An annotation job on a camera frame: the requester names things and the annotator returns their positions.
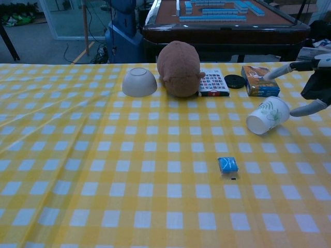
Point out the white floral paper cup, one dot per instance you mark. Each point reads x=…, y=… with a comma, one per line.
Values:
x=269, y=116

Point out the wooden pole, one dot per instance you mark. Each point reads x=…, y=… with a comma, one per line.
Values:
x=85, y=28

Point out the long blue mahjong tile row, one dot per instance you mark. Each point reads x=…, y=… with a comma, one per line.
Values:
x=212, y=18

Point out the white plastic basket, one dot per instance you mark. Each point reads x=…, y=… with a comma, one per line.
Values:
x=306, y=53

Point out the brown plush toy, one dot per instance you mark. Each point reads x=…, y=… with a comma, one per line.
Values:
x=178, y=69

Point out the blue machine base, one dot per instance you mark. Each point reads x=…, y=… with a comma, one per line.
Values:
x=124, y=38

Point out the yellow checkered tablecloth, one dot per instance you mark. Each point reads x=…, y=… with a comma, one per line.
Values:
x=103, y=155

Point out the blue mahjong tile stack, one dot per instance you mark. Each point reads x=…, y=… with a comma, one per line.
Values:
x=188, y=6

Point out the white mahjong tile column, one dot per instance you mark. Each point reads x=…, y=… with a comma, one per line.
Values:
x=178, y=6

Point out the blue and orange box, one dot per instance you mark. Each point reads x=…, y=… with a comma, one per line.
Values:
x=256, y=87

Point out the white upturned bowl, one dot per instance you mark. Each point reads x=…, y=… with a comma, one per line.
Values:
x=139, y=84

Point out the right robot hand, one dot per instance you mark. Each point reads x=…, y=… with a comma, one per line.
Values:
x=319, y=85

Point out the short blue mahjong tile row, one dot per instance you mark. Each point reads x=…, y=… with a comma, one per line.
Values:
x=219, y=11

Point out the card box with colourful grid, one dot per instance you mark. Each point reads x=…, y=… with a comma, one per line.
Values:
x=213, y=82

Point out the black table leg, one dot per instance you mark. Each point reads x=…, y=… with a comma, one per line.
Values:
x=9, y=44

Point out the small blue packet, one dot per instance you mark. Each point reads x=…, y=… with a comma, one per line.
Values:
x=227, y=165

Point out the black round lid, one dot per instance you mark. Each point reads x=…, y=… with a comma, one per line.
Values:
x=234, y=80

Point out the diagonal blue mahjong tile row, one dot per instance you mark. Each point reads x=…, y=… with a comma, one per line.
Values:
x=249, y=7

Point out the green items pile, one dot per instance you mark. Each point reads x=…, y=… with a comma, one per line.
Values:
x=16, y=18

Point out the dark wooden mahjong table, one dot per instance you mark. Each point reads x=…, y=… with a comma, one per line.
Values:
x=225, y=33

